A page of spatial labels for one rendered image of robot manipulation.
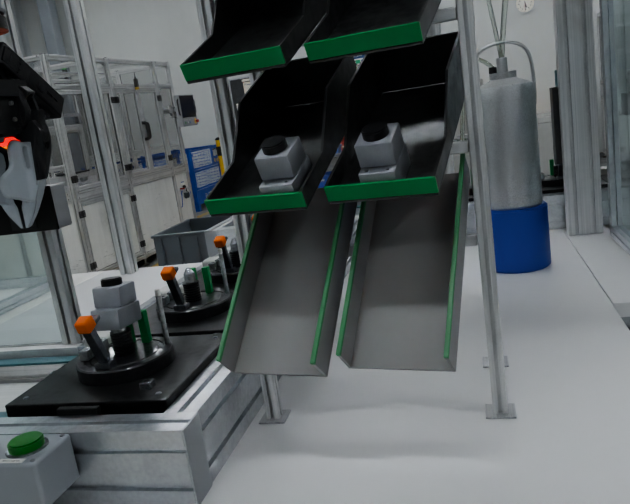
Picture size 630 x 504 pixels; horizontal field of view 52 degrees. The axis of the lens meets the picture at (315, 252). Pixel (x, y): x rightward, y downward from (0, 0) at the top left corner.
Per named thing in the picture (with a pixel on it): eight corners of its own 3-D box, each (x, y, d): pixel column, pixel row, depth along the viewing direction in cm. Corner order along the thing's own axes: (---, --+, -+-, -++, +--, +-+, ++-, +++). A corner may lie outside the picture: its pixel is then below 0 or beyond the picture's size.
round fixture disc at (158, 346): (148, 384, 88) (145, 370, 87) (58, 388, 91) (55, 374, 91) (190, 345, 101) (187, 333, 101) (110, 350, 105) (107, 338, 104)
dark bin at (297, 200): (307, 209, 75) (286, 154, 71) (210, 217, 80) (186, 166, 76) (364, 96, 95) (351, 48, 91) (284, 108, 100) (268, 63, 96)
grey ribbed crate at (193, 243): (288, 274, 285) (280, 223, 280) (159, 285, 301) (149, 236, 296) (310, 251, 325) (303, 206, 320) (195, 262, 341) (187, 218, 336)
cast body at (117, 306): (120, 330, 91) (112, 281, 90) (92, 331, 92) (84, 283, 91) (149, 315, 99) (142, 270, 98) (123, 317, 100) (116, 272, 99)
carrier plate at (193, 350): (168, 414, 82) (165, 399, 82) (7, 419, 88) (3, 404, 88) (233, 344, 105) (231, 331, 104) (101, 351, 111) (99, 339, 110)
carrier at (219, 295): (236, 340, 106) (223, 266, 104) (106, 348, 112) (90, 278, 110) (277, 296, 129) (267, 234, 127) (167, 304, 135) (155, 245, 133)
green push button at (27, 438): (32, 463, 74) (28, 447, 74) (3, 463, 75) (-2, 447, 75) (53, 445, 78) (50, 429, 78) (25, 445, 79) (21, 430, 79)
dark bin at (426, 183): (439, 195, 71) (426, 136, 67) (329, 204, 77) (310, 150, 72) (469, 81, 91) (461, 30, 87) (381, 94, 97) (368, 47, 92)
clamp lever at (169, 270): (184, 306, 114) (169, 272, 110) (174, 307, 114) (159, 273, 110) (190, 293, 117) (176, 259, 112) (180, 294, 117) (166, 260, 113)
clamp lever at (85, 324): (108, 365, 90) (85, 324, 85) (95, 366, 90) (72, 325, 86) (118, 347, 92) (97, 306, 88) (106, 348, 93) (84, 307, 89)
